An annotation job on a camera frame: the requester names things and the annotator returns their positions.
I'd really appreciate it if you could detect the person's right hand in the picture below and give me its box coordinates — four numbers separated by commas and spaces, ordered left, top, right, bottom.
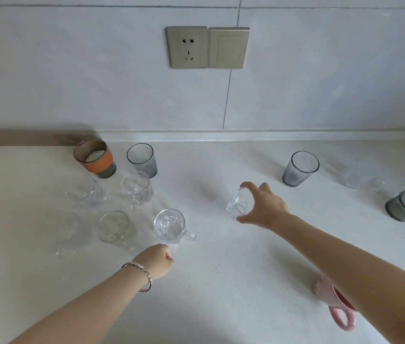
236, 181, 291, 230

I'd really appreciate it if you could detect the person's left hand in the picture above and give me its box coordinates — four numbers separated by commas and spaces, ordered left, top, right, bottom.
136, 243, 175, 282

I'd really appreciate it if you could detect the clear glass mug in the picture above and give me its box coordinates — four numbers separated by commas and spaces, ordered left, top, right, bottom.
153, 208, 197, 248
226, 188, 250, 220
120, 171, 155, 209
66, 176, 107, 212
97, 210, 137, 250
46, 211, 82, 259

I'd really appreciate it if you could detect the person's left forearm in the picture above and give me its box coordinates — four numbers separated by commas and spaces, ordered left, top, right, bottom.
8, 266, 151, 344

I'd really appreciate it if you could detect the person's right forearm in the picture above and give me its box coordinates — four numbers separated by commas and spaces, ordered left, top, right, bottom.
269, 212, 405, 344

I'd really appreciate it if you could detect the grey ribbed glass tumbler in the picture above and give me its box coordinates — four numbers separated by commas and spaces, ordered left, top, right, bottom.
127, 143, 158, 179
282, 150, 320, 188

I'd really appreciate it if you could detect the small clear glass cup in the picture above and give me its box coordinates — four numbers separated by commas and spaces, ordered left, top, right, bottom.
338, 167, 364, 189

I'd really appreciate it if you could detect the pink ceramic mug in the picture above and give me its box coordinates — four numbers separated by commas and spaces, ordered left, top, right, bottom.
314, 276, 359, 332

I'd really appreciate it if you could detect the brown glass cup orange sleeve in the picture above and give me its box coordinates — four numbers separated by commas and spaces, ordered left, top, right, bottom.
73, 138, 117, 179

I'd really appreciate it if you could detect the brown wooden ledge strip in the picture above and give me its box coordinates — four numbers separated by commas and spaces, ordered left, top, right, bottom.
0, 130, 98, 147

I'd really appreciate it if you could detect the silver link bracelet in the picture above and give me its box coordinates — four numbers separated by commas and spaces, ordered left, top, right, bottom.
121, 261, 153, 293

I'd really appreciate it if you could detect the beige wall light switch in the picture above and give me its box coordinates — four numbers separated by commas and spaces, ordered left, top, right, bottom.
208, 27, 251, 70

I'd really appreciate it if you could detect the beige wall power socket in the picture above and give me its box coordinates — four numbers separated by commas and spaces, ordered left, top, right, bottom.
165, 26, 210, 70

